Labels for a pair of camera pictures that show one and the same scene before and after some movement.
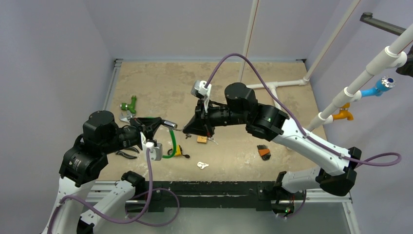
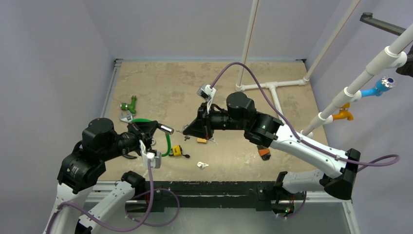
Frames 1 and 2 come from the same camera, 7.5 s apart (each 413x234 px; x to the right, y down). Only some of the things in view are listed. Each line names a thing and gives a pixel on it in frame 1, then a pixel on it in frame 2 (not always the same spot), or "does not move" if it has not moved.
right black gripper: x=202 y=117 does not move
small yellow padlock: x=178 y=151 does not move
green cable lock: x=170 y=125 → x=166 y=129
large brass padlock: x=201 y=139 does not move
